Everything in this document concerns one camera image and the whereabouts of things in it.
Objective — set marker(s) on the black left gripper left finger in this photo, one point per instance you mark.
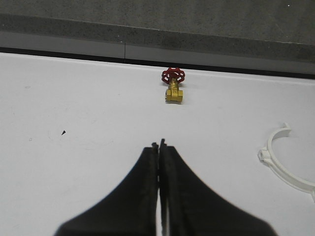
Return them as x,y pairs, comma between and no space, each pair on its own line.
129,210

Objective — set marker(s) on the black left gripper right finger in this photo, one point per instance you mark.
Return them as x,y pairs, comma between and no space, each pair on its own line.
190,208

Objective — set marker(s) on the white half pipe clamp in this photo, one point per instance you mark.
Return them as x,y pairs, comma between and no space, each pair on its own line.
289,152

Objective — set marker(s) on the brass valve red handwheel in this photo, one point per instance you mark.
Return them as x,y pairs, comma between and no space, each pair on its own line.
173,77

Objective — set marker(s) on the grey stone countertop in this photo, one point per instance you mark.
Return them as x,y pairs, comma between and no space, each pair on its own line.
270,35

